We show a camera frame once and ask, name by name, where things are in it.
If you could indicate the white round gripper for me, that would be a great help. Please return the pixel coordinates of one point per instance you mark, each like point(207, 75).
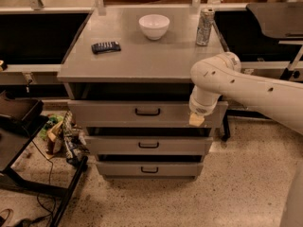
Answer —
point(199, 109)

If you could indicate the grey top drawer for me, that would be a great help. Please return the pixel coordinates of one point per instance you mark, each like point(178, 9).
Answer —
point(130, 114)

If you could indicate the grey drawer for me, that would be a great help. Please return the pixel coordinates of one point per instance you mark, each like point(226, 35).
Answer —
point(130, 114)
point(150, 145)
point(149, 169)

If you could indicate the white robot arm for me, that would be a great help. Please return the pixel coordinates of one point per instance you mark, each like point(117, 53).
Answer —
point(280, 100)

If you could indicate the grey drawer cabinet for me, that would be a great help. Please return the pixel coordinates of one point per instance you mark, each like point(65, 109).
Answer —
point(143, 70)

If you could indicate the grey bottom drawer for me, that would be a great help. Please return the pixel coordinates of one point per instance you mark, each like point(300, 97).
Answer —
point(149, 169)

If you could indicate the grey middle drawer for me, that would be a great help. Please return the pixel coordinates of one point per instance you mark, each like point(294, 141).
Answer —
point(150, 145)

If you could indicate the white bowl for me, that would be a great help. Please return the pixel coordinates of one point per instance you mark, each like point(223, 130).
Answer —
point(154, 26)

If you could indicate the silver drink can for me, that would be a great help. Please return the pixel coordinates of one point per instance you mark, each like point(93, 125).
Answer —
point(205, 23)

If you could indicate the dark blue snack bar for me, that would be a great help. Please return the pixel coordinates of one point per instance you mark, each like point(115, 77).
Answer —
point(105, 47)

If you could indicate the dark chair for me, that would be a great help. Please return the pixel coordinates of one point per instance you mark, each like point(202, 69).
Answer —
point(282, 21)

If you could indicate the pile of snack bags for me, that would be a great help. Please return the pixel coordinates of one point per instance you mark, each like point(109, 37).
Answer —
point(61, 133)

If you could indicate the black side table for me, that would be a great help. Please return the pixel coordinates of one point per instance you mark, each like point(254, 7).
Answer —
point(21, 120)

